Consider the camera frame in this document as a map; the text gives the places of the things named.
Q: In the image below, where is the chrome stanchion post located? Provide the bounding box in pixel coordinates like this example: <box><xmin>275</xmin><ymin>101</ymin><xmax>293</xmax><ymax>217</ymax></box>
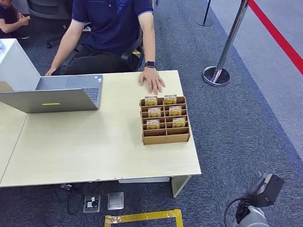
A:
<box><xmin>202</xmin><ymin>0</ymin><xmax>249</xmax><ymax>87</ymax></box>

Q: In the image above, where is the silver laptop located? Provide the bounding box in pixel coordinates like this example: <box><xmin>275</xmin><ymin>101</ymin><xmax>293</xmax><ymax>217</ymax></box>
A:
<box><xmin>0</xmin><ymin>74</ymin><xmax>104</xmax><ymax>114</ymax></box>

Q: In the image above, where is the red barrier belt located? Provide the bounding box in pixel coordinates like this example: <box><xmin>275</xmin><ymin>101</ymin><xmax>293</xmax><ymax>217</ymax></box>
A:
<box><xmin>247</xmin><ymin>0</ymin><xmax>303</xmax><ymax>76</ymax></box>

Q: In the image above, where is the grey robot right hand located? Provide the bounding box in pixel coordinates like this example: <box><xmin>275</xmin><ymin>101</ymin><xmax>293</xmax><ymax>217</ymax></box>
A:
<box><xmin>246</xmin><ymin>172</ymin><xmax>271</xmax><ymax>199</ymax></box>

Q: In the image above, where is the dark stanchion post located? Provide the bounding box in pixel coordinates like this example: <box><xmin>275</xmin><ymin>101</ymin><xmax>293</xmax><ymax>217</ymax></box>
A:
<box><xmin>196</xmin><ymin>0</ymin><xmax>215</xmax><ymax>27</ymax></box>

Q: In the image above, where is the white desk crossbar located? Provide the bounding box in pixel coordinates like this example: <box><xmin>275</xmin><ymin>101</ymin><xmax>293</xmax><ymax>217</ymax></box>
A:
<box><xmin>118</xmin><ymin>176</ymin><xmax>171</xmax><ymax>184</ymax></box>

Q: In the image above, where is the white desk leg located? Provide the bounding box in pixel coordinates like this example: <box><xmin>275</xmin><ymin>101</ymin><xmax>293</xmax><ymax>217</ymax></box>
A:
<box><xmin>171</xmin><ymin>175</ymin><xmax>192</xmax><ymax>198</ymax></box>

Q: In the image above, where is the person in background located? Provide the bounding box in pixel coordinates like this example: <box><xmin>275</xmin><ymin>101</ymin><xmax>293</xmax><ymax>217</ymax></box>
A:
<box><xmin>0</xmin><ymin>0</ymin><xmax>31</xmax><ymax>40</ymax></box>

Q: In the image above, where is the open floor socket box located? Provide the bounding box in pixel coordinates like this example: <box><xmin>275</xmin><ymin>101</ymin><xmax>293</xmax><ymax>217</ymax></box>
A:
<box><xmin>83</xmin><ymin>194</ymin><xmax>101</xmax><ymax>214</ymax></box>

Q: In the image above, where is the white cabinet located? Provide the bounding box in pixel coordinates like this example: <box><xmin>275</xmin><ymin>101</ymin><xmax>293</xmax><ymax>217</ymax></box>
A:
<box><xmin>0</xmin><ymin>38</ymin><xmax>41</xmax><ymax>92</ymax></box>

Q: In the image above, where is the brown cardboard card holder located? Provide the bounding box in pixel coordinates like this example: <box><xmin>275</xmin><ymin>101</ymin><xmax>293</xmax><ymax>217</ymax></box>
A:
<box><xmin>139</xmin><ymin>95</ymin><xmax>191</xmax><ymax>146</ymax></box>

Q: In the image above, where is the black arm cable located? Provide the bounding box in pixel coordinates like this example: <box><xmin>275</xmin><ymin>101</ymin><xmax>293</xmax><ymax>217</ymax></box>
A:
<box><xmin>224</xmin><ymin>196</ymin><xmax>249</xmax><ymax>227</ymax></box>

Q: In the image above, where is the black office chair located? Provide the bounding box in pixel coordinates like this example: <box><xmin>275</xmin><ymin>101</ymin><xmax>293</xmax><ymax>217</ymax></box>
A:
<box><xmin>26</xmin><ymin>0</ymin><xmax>74</xmax><ymax>50</ymax></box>
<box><xmin>120</xmin><ymin>28</ymin><xmax>145</xmax><ymax>73</ymax></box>

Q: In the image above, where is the yellow floor tape frame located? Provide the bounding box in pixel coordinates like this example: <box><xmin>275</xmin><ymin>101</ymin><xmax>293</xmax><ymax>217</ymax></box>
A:
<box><xmin>104</xmin><ymin>209</ymin><xmax>184</xmax><ymax>227</ymax></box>

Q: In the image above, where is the closed floor socket box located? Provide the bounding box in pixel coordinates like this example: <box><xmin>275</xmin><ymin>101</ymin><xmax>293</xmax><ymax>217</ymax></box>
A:
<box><xmin>107</xmin><ymin>191</ymin><xmax>125</xmax><ymax>211</ymax></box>

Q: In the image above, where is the person's left hand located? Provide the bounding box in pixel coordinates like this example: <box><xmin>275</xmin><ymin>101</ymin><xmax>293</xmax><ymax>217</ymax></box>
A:
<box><xmin>138</xmin><ymin>67</ymin><xmax>166</xmax><ymax>96</ymax></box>

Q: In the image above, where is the seated person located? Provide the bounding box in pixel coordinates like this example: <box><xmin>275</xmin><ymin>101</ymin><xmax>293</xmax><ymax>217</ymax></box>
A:
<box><xmin>45</xmin><ymin>0</ymin><xmax>166</xmax><ymax>96</ymax></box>

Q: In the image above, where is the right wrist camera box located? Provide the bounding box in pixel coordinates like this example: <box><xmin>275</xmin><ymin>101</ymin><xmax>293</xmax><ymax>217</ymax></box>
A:
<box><xmin>260</xmin><ymin>174</ymin><xmax>285</xmax><ymax>209</ymax></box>

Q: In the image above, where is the black floor cable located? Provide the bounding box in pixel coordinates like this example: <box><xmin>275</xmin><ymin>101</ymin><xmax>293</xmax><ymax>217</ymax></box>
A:
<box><xmin>53</xmin><ymin>184</ymin><xmax>101</xmax><ymax>217</ymax></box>

